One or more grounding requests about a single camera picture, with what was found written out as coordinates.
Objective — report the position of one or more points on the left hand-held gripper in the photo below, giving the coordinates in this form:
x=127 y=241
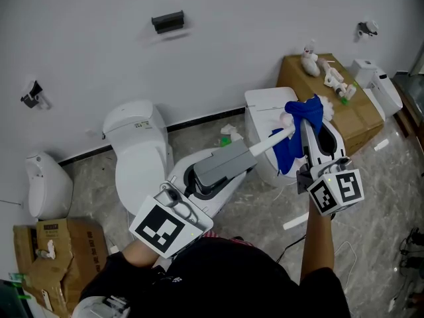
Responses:
x=155 y=227

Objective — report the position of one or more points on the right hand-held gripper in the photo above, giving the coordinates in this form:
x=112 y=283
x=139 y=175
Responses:
x=348 y=187

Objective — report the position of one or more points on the person's right forearm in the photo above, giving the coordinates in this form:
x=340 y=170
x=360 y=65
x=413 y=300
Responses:
x=318 y=247

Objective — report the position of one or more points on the person's left forearm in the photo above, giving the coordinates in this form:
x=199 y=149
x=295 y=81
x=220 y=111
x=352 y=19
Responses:
x=139 y=252

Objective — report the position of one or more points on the white toilet with tank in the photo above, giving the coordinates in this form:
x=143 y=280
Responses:
x=139 y=164

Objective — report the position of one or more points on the white flat-lid smart toilet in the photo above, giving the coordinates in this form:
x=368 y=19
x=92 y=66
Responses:
x=265 y=101

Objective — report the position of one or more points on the white square-tank toilet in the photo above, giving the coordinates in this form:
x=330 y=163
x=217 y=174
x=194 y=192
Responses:
x=386 y=91

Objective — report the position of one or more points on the white egg-shaped toilet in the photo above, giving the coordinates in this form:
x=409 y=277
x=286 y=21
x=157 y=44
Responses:
x=49 y=187

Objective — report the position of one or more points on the black and white plastic bracket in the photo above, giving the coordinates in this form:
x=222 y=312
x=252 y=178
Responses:
x=33 y=94

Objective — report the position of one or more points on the long blue cloth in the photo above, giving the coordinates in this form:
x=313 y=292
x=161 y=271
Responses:
x=281 y=157

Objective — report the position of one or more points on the squat green bottle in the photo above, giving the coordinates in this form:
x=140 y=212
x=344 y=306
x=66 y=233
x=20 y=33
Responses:
x=226 y=141

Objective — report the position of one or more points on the red checked trousers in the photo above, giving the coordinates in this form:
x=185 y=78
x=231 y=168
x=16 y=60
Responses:
x=212 y=234

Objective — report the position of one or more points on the crumpled white tissue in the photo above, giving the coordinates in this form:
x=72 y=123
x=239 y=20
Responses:
x=232 y=131

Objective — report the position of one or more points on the plain brown cardboard box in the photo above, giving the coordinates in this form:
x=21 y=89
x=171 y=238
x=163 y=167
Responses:
x=304 y=84

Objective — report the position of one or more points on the white plastic sprayer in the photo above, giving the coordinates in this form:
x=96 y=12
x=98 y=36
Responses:
x=334 y=76

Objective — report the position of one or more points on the white fluffy bundle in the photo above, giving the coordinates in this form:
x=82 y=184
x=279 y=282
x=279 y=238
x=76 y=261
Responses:
x=311 y=66

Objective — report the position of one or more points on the person's black shirt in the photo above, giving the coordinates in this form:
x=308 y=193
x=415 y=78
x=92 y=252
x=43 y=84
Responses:
x=215 y=280

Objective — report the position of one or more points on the white spray bottle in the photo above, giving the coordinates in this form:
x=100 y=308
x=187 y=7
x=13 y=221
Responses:
x=309 y=47

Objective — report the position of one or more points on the dark brown-edged floor ledge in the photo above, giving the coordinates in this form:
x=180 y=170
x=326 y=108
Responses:
x=412 y=91

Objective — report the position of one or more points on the white power strip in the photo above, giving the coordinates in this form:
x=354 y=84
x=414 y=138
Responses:
x=114 y=249

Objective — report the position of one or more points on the large torn cardboard box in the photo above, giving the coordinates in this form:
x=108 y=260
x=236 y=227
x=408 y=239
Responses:
x=86 y=247

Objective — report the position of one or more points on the small white bottle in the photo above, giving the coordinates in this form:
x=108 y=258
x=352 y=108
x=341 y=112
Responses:
x=49 y=248

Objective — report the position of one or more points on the white plug adapter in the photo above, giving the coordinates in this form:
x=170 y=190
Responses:
x=392 y=304

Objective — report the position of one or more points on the white phone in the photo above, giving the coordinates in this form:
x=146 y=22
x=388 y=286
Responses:
x=47 y=300

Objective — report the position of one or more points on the clear bottle green cap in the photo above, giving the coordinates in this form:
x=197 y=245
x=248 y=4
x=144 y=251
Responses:
x=18 y=277

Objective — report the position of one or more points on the tall green bottle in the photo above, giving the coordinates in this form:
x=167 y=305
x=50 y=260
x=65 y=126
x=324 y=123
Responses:
x=24 y=297

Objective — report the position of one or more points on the dark window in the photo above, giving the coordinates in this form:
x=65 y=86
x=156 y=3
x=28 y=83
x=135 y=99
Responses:
x=11 y=300

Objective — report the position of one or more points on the grey wall bracket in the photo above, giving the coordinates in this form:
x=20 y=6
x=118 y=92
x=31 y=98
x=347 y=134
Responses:
x=367 y=28

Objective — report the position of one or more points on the grey door frame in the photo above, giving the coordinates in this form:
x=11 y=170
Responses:
x=418 y=61

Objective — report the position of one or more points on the black wall shelf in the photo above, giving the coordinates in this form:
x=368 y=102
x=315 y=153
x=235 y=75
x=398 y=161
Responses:
x=167 y=21

